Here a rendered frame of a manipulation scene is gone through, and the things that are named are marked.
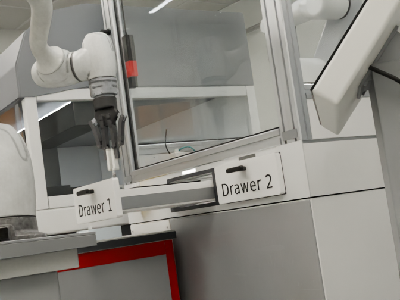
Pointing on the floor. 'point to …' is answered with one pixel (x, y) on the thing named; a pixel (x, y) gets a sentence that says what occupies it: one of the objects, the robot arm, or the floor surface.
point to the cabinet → (287, 250)
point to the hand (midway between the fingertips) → (112, 159)
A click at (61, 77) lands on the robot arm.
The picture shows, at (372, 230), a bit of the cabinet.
